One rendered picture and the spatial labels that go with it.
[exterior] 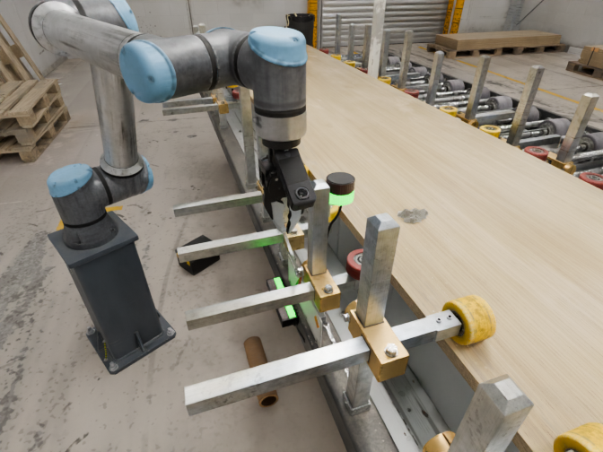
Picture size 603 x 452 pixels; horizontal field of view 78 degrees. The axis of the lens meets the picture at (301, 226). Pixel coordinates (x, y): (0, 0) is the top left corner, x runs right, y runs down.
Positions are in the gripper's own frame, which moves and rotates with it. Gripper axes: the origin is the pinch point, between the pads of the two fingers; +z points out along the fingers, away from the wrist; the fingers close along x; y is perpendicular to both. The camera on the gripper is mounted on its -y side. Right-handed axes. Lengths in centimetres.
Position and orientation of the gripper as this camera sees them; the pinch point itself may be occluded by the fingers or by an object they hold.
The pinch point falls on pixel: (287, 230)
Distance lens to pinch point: 77.9
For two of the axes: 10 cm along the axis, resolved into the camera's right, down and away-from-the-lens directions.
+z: 0.0, 8.2, 5.8
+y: -3.2, -5.4, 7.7
